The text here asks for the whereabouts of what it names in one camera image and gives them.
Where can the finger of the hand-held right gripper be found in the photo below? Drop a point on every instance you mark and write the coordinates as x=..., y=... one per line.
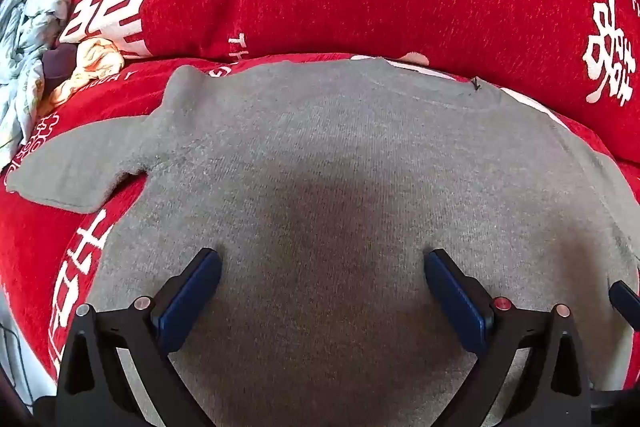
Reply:
x=626, y=302

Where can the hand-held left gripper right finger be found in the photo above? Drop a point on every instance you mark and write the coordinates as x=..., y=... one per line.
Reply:
x=452, y=294

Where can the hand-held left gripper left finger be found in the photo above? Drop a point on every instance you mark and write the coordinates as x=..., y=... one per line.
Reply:
x=192, y=294

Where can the grey knit sweater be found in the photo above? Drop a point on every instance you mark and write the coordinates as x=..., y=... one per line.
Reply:
x=325, y=167

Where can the red printed sofa seat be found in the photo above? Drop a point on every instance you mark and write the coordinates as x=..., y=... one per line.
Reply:
x=35, y=247

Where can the orange crumpled cloth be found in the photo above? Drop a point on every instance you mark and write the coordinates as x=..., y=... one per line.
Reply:
x=97, y=59

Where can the dark purple cloth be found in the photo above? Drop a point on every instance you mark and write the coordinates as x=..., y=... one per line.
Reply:
x=59, y=59

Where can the light blue crumpled cloth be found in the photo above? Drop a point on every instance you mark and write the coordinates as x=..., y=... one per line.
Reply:
x=25, y=47

